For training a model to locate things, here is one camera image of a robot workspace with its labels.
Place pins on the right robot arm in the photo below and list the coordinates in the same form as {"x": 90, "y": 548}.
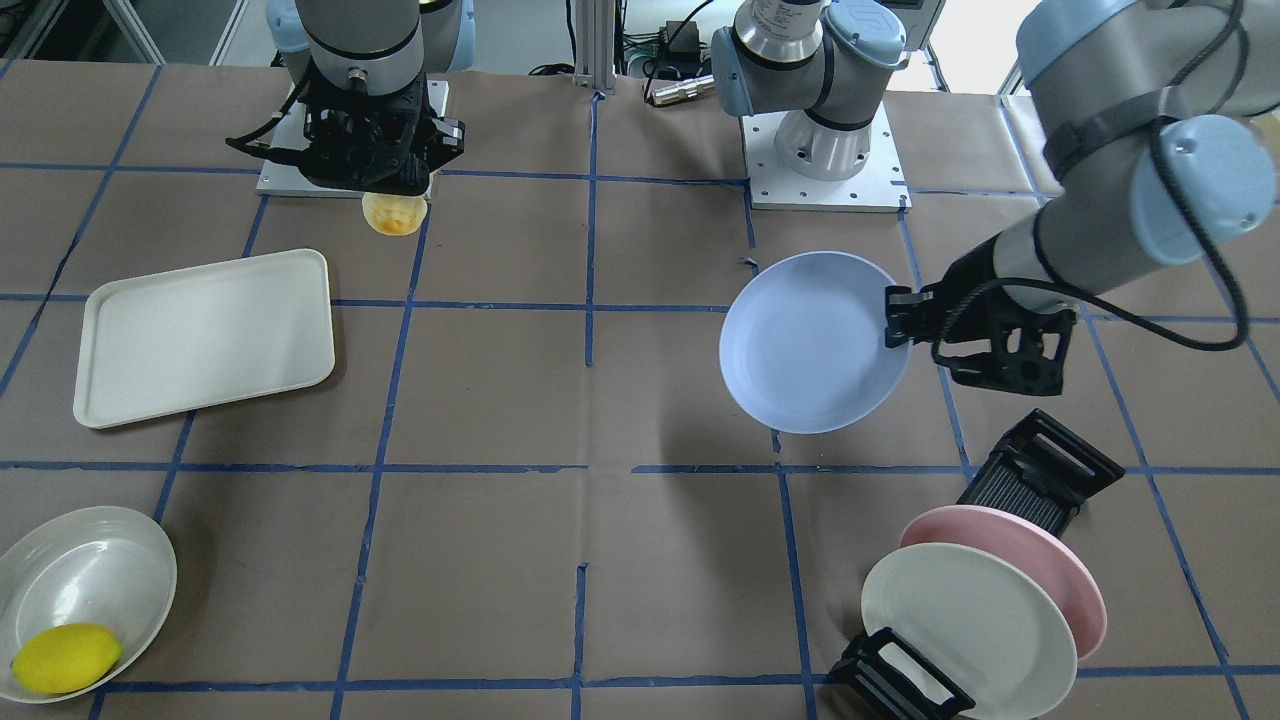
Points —
{"x": 359, "y": 117}

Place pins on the cream round plate in rack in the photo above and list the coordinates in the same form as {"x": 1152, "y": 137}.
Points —
{"x": 982, "y": 622}

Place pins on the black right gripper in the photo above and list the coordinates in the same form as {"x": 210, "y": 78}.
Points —
{"x": 445, "y": 137}

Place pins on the aluminium frame post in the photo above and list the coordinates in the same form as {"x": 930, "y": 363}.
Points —
{"x": 595, "y": 26}

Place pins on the light blue round plate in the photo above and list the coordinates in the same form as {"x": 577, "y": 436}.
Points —
{"x": 802, "y": 347}

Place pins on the cream plate with lemon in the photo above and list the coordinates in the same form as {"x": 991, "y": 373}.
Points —
{"x": 107, "y": 566}

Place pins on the black power adapter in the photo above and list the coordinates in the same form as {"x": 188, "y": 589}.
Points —
{"x": 679, "y": 51}

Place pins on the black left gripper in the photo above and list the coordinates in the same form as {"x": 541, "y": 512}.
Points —
{"x": 966, "y": 276}

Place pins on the yellow lemon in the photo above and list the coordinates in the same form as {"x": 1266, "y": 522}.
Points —
{"x": 66, "y": 658}

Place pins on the pink round plate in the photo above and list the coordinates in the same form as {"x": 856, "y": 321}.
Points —
{"x": 1043, "y": 557}

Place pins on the black dish rack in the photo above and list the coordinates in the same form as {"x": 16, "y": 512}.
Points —
{"x": 1040, "y": 471}

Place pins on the white rectangular tray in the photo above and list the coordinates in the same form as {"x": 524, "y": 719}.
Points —
{"x": 170, "y": 342}

